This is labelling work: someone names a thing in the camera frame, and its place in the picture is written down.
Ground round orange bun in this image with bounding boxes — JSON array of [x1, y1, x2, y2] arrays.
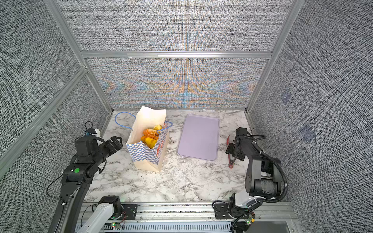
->
[[141, 136, 157, 149]]

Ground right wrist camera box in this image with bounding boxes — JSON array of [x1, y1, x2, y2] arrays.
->
[[235, 127, 248, 138]]

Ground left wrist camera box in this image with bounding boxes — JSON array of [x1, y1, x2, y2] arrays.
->
[[74, 128, 104, 157]]

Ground brown glazed bread roll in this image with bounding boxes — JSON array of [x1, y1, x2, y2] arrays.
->
[[143, 129, 159, 140]]

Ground lavender plastic tray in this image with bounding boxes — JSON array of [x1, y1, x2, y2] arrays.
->
[[177, 114, 220, 161]]

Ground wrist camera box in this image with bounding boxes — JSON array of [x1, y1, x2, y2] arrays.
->
[[74, 128, 104, 157], [235, 127, 248, 138]]

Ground red metal tongs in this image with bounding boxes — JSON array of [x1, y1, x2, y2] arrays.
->
[[225, 134, 236, 169]]

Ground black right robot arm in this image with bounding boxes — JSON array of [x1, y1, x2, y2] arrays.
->
[[228, 136, 288, 218]]

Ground checkered paper bag blue handles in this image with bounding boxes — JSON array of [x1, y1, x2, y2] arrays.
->
[[115, 106, 173, 172]]

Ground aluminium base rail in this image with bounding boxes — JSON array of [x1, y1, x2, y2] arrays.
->
[[52, 201, 301, 233]]

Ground ridged yellow bread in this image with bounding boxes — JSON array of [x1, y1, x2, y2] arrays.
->
[[153, 125, 163, 131]]

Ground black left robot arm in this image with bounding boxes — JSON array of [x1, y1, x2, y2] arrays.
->
[[48, 135, 123, 233]]

